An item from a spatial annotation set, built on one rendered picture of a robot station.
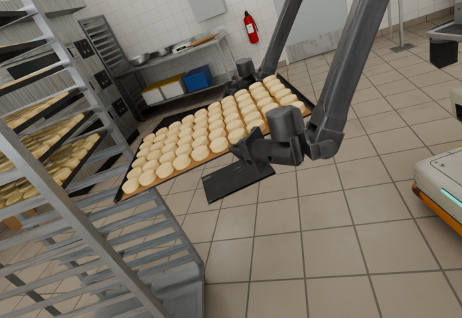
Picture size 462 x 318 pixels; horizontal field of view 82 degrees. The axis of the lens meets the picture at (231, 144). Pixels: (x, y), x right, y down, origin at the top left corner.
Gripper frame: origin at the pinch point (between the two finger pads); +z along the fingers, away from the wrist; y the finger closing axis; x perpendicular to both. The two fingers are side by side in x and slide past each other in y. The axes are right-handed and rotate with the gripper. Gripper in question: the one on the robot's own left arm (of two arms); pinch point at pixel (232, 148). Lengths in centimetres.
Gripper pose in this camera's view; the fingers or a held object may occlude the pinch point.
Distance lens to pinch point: 70.0
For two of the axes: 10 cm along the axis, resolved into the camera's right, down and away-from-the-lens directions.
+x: 5.8, -6.1, 5.5
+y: 4.1, 7.9, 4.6
